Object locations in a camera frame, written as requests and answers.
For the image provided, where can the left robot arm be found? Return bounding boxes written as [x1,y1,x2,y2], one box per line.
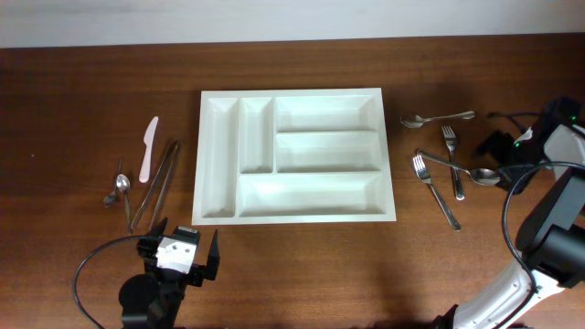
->
[119,218,220,329]

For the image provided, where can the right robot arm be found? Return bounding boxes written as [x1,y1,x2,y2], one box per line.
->
[432,97,584,329]

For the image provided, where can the small shiny teaspoon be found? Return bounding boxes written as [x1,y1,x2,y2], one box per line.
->
[116,174,133,233]

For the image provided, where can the steel fork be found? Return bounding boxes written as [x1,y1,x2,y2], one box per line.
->
[441,126,465,201]
[411,155,462,231]

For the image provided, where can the white plastic cutlery tray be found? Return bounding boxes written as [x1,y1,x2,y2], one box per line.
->
[192,88,397,226]

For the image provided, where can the steel tablespoon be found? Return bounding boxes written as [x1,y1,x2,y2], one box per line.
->
[416,149,500,186]
[400,111,475,129]

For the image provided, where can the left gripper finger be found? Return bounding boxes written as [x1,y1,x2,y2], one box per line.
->
[205,229,220,281]
[146,218,168,239]

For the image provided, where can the metal kitchen tongs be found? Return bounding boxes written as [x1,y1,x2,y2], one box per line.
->
[130,140,180,232]

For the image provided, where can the small dark teaspoon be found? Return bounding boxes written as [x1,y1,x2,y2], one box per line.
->
[102,158,123,207]

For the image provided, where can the black cable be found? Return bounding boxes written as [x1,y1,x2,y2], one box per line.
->
[72,234,147,329]
[486,111,585,329]

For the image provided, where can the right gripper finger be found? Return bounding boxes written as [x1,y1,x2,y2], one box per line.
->
[495,166,535,195]
[474,130,514,160]

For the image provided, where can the left black cable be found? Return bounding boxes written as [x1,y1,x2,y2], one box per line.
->
[72,234,147,329]

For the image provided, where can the white plastic knife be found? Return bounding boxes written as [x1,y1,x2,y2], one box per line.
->
[139,116,159,183]

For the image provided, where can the right black cable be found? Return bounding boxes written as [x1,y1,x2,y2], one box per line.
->
[486,111,585,329]

